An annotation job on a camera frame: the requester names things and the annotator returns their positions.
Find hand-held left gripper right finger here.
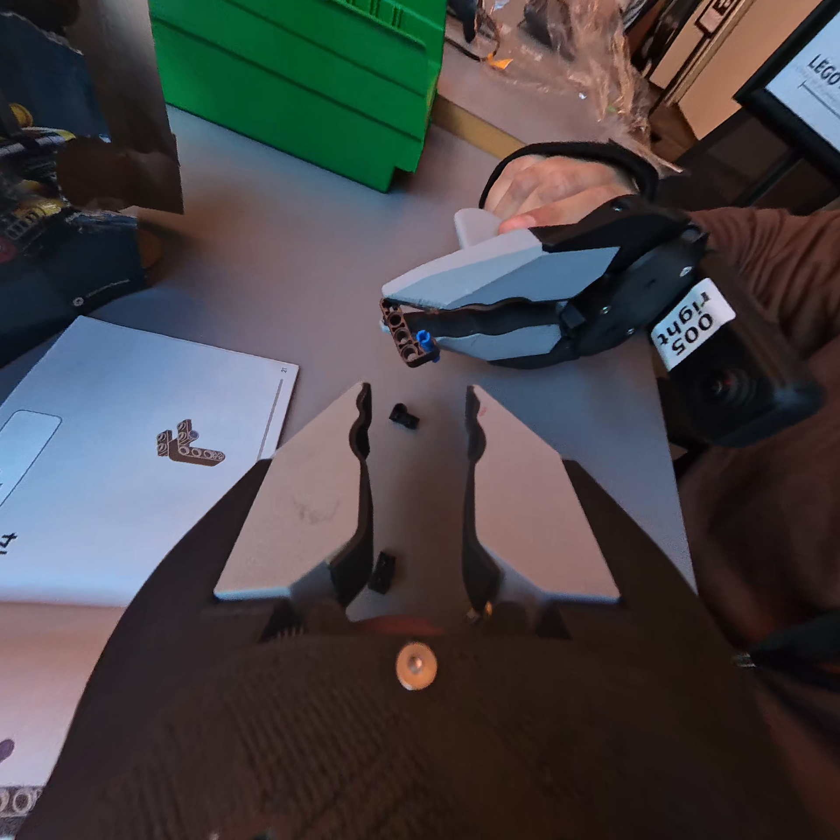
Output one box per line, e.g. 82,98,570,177
462,383,622,613

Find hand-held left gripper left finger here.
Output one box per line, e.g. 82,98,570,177
213,381,376,610

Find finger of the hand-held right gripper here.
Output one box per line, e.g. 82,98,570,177
430,301,580,367
381,207,622,311

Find black angled lego beam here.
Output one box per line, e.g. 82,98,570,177
378,298,441,369

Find person's right forearm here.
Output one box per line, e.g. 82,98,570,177
682,206,840,371

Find small black lego piece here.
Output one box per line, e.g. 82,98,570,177
367,550,399,595

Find lego instruction booklet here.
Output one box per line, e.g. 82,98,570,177
0,315,300,818

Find dark lego set box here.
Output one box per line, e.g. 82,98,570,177
0,12,185,368

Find person's right hand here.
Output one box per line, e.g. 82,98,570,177
484,155,643,236

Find beige cabinet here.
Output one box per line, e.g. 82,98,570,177
646,0,824,140

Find clear plastic bag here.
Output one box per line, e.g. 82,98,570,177
482,0,685,177

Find black framed sign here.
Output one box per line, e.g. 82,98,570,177
733,0,840,181

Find person's brown clothing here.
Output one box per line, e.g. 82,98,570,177
672,335,840,788

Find green plastic bin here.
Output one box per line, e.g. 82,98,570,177
147,0,448,194

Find black strap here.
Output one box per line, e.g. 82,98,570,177
734,612,840,672

